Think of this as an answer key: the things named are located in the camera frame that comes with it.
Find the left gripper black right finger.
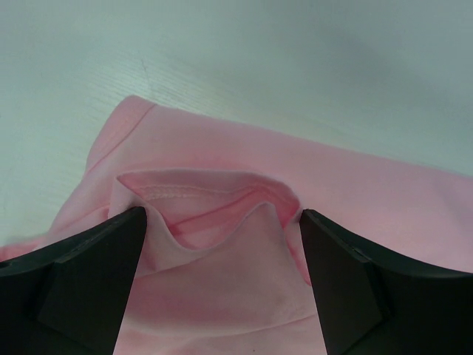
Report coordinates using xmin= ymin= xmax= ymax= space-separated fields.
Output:
xmin=299 ymin=209 xmax=472 ymax=355

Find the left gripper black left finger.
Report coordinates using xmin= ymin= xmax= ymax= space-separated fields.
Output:
xmin=1 ymin=207 xmax=147 ymax=355

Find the pink t shirt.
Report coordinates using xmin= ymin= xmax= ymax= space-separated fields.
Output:
xmin=1 ymin=96 xmax=472 ymax=354

